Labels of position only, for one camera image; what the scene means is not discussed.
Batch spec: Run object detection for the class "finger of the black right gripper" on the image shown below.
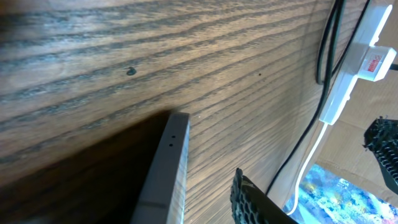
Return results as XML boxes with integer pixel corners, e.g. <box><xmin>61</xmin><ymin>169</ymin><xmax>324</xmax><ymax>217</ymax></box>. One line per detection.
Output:
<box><xmin>363</xmin><ymin>116</ymin><xmax>397</xmax><ymax>194</ymax></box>

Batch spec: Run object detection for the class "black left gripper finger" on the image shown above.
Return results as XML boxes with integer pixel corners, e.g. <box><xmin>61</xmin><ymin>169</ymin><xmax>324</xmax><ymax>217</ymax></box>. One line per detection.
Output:
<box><xmin>230</xmin><ymin>168</ymin><xmax>297</xmax><ymax>224</ymax></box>

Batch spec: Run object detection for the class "black USB charging cable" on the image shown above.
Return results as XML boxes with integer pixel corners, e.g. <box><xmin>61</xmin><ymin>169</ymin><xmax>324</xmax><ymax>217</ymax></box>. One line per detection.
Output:
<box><xmin>264</xmin><ymin>0</ymin><xmax>398</xmax><ymax>197</ymax></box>

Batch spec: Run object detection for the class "blue Samsung Galaxy smartphone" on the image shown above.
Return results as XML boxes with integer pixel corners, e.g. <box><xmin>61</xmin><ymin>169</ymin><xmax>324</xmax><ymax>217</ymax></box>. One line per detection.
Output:
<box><xmin>130</xmin><ymin>113</ymin><xmax>190</xmax><ymax>224</ymax></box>

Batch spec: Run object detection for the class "white charger plug adapter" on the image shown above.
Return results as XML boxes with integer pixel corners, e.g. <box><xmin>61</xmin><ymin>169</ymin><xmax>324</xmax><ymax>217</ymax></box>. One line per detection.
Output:
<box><xmin>358</xmin><ymin>46</ymin><xmax>397</xmax><ymax>82</ymax></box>

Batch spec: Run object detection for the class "colourful patterned floor mat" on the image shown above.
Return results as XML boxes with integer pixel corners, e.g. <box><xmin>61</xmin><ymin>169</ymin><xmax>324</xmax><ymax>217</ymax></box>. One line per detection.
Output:
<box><xmin>290</xmin><ymin>165</ymin><xmax>397</xmax><ymax>224</ymax></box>

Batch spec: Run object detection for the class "white power strip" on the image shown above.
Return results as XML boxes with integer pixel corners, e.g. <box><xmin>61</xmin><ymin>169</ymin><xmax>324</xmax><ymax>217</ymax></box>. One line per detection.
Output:
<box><xmin>319</xmin><ymin>4</ymin><xmax>393</xmax><ymax>125</ymax></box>

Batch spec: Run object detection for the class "white power strip cord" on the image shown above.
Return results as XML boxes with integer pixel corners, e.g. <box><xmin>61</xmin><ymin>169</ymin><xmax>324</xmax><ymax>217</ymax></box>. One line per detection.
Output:
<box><xmin>285</xmin><ymin>123</ymin><xmax>330</xmax><ymax>217</ymax></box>

